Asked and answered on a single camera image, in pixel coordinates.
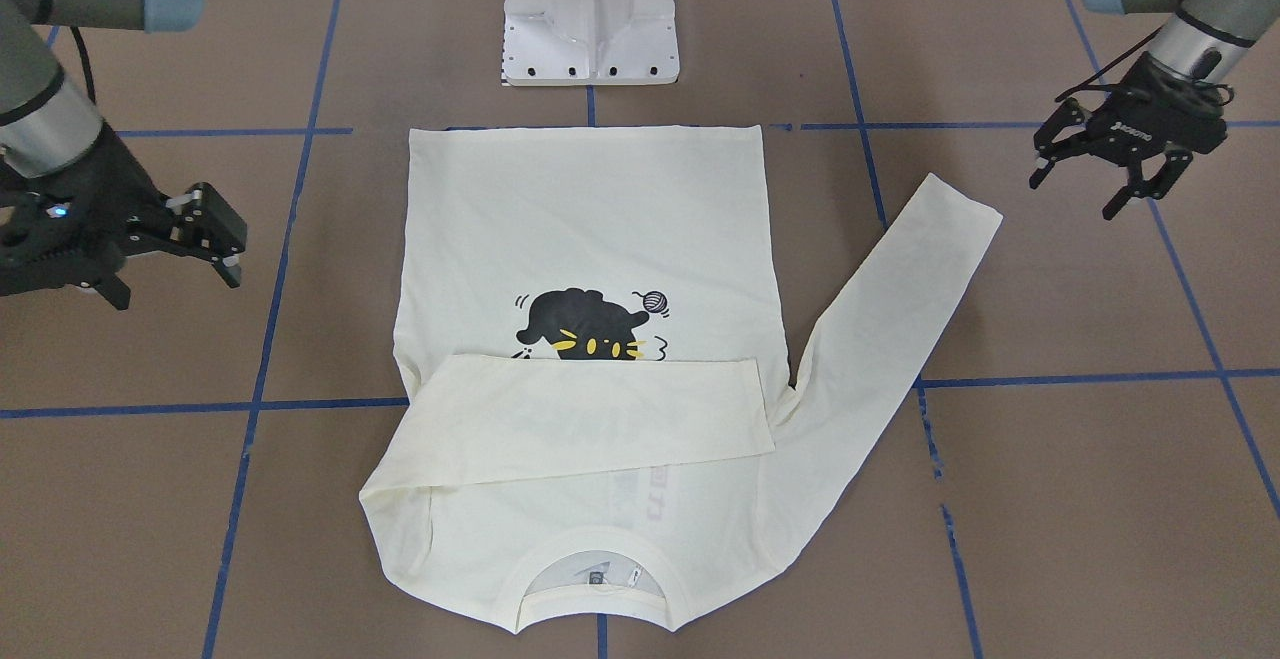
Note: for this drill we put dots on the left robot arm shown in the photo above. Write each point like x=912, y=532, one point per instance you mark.
x=1200, y=39

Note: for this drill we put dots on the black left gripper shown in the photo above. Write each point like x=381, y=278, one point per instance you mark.
x=1150, y=129

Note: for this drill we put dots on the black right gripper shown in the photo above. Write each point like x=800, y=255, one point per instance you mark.
x=112, y=187

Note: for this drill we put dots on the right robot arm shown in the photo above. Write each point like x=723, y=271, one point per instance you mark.
x=50, y=117

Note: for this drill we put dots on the white camera stand pillar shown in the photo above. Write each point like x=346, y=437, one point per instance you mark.
x=550, y=43

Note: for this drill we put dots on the cream long-sleeve cat shirt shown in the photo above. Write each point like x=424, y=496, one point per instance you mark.
x=602, y=415

